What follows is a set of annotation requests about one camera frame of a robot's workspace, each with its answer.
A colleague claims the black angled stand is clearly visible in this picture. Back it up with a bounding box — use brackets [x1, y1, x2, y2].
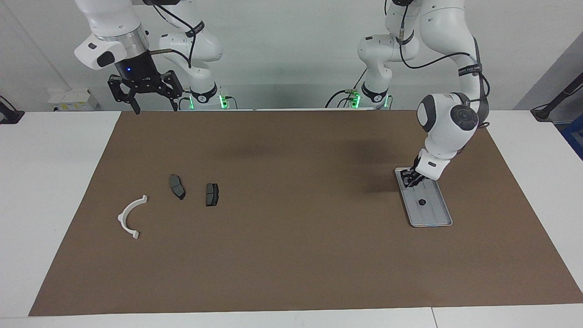
[530, 72, 583, 123]

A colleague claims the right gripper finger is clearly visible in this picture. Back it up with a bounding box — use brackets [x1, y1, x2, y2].
[108, 75, 141, 114]
[155, 70, 183, 111]

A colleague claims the long dark brake pad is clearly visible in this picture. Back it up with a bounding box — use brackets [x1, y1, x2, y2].
[169, 174, 186, 200]

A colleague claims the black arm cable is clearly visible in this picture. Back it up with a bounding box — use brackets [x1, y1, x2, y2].
[145, 0, 199, 69]
[385, 0, 491, 130]

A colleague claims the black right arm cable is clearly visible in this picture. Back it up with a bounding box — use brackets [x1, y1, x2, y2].
[145, 0, 199, 69]

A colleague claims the black base power cable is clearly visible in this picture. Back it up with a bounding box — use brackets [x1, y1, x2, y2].
[325, 68, 368, 109]

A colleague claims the silver metal tray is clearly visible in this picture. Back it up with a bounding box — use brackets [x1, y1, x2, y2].
[394, 167, 453, 228]

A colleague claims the black clamp mount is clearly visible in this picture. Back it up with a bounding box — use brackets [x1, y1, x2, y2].
[0, 95, 25, 125]

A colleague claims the brown table mat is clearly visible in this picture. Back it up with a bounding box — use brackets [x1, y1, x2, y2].
[28, 109, 583, 317]

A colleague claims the white semicircular bracket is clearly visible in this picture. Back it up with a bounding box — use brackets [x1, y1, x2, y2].
[117, 195, 148, 240]

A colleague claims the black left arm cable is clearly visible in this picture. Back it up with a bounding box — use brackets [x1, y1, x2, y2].
[385, 0, 491, 130]

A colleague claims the blue crate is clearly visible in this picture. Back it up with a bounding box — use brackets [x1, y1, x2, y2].
[561, 116, 583, 161]

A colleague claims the white power strip box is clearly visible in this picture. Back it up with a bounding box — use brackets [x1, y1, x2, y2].
[48, 89, 98, 112]

